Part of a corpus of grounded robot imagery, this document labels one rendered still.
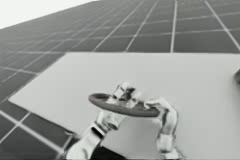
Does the grey table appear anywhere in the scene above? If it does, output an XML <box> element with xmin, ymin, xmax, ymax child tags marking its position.
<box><xmin>8</xmin><ymin>51</ymin><xmax>240</xmax><ymax>160</ymax></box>

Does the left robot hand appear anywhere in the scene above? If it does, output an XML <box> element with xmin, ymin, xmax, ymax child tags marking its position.
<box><xmin>95</xmin><ymin>81</ymin><xmax>144</xmax><ymax>132</ymax></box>

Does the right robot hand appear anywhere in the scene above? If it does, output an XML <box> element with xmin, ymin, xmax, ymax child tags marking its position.
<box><xmin>144</xmin><ymin>96</ymin><xmax>176</xmax><ymax>116</ymax></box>

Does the dark steering wheel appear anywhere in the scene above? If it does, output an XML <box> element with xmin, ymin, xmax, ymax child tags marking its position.
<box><xmin>87</xmin><ymin>92</ymin><xmax>161</xmax><ymax>119</ymax></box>

